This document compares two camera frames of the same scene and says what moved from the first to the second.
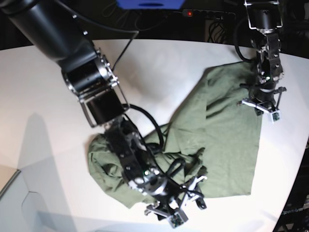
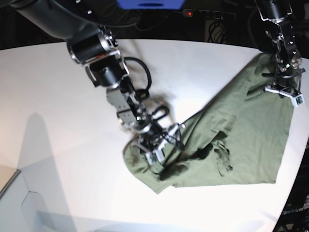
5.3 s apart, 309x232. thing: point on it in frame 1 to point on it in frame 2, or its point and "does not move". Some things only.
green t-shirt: [213, 136] to [241, 138]
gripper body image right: [262, 96] to [286, 82]
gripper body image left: [178, 195] to [152, 140]
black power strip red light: [194, 12] does not move
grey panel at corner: [12, 217] does not move
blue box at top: [151, 5] does not move
